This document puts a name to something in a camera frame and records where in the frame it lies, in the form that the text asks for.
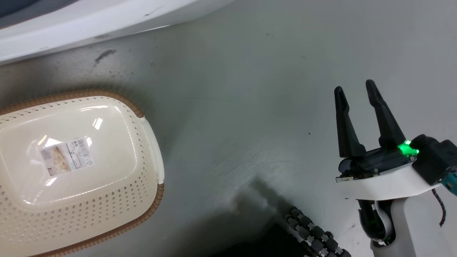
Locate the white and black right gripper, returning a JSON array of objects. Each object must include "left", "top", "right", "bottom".
[{"left": 334, "top": 79, "right": 457, "bottom": 201}]

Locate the cream plastic laundry basket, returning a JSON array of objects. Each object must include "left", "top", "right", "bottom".
[{"left": 0, "top": 89, "right": 165, "bottom": 257}]

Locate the white washing machine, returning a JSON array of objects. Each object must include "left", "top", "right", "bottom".
[{"left": 0, "top": 0, "right": 236, "bottom": 65}]

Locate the product label sticker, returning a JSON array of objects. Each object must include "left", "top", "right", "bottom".
[{"left": 40, "top": 137, "right": 94, "bottom": 177}]

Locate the thin black braided cable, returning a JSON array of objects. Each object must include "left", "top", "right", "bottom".
[{"left": 431, "top": 188, "right": 447, "bottom": 227}]

